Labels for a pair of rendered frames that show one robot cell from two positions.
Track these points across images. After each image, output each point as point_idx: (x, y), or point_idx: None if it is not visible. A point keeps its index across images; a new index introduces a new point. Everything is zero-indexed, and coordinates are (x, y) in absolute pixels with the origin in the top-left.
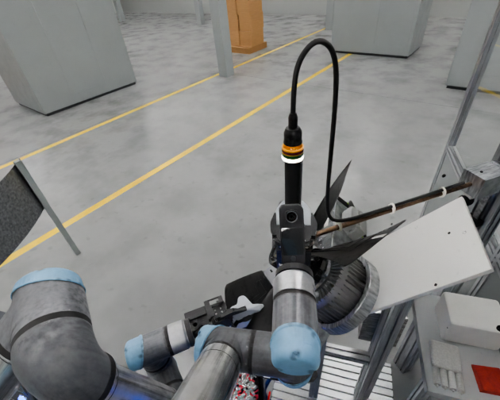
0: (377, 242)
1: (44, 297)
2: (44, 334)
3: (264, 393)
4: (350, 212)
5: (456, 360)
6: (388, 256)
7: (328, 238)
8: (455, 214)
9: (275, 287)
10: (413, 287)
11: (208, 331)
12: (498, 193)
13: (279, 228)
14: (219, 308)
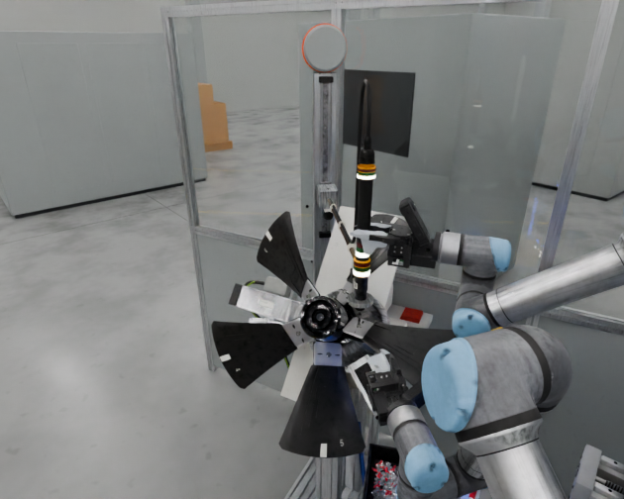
0: (403, 220)
1: (490, 336)
2: (534, 328)
3: None
4: (274, 279)
5: (398, 321)
6: (344, 275)
7: (296, 305)
8: (352, 216)
9: (453, 247)
10: (388, 266)
11: (468, 310)
12: None
13: (409, 222)
14: (380, 378)
